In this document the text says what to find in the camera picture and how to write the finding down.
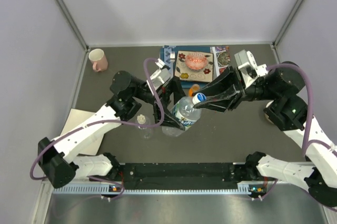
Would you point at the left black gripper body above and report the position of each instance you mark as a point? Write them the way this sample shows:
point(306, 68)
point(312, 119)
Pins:
point(166, 91)

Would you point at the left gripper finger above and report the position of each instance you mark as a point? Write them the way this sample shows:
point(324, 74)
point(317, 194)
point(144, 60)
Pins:
point(176, 89)
point(169, 119)

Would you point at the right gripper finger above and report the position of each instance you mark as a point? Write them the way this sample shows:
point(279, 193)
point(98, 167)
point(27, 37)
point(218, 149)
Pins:
point(219, 84)
point(218, 103)

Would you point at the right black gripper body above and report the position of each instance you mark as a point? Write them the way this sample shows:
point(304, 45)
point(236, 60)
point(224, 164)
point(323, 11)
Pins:
point(239, 85)

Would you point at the blue cap water bottle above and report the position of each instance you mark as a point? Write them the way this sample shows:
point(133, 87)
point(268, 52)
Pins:
point(186, 113)

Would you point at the orange juice bottle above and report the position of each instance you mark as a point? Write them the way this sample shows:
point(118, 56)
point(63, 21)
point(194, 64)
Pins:
point(193, 89)

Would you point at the clear glass bottle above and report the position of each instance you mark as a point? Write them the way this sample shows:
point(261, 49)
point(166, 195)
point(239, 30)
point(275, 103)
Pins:
point(145, 131)

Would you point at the blue white bottle cap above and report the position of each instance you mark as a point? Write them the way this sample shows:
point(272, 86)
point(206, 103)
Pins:
point(198, 98)

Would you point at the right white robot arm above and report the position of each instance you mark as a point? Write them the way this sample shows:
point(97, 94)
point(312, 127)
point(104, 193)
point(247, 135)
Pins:
point(290, 109)

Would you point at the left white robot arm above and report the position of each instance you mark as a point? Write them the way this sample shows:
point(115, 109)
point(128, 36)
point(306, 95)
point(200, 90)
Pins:
point(61, 159)

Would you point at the square floral plate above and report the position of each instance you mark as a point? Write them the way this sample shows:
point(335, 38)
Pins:
point(185, 74)

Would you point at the red patterned bowl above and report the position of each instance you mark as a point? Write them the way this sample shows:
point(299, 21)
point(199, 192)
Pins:
point(196, 61)

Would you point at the silver fork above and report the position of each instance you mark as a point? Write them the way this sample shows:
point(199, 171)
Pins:
point(172, 57)

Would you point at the white paper cup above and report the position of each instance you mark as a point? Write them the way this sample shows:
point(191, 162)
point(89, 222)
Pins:
point(267, 117)

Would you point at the pink mug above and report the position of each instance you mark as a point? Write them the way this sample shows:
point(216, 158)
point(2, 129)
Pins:
point(98, 59)

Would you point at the white notebook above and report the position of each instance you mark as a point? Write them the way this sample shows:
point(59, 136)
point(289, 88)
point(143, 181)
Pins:
point(75, 118)

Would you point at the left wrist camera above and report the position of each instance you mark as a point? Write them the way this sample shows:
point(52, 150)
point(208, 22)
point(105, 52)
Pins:
point(161, 75)

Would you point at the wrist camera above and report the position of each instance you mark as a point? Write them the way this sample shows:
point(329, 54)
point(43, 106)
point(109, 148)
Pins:
point(161, 75)
point(249, 68)

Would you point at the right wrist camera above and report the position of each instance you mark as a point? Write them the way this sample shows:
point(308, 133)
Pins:
point(249, 68)

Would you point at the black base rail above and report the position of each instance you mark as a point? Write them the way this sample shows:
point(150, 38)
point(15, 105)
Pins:
point(182, 176)

